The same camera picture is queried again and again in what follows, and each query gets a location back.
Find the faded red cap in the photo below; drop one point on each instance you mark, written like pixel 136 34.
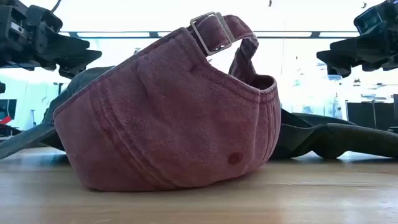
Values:
pixel 155 124

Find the dark green cap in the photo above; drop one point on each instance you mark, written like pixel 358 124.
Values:
pixel 326 137

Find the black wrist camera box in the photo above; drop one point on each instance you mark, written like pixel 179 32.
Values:
pixel 368 20
pixel 43 17

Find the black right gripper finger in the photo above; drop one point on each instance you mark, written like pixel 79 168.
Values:
pixel 346 45
pixel 337 62

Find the black partition panels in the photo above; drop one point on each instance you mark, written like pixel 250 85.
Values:
pixel 367 115

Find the red object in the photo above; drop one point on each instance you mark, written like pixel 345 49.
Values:
pixel 5 120

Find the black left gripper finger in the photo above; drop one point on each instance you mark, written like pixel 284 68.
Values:
pixel 68 48
pixel 81 62

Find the black monitor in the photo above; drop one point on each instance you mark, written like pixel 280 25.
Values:
pixel 7 109

